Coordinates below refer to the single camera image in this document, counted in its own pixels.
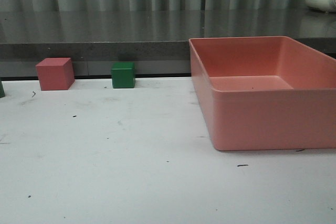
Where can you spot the pink plastic bin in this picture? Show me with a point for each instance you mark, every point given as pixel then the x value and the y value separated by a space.
pixel 264 93

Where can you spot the green cube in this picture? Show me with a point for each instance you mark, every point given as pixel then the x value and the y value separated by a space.
pixel 123 75

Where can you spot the pink cube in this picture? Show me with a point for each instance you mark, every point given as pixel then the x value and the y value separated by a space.
pixel 55 74

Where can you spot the green block at left edge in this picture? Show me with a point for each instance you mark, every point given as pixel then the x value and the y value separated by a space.
pixel 2 92

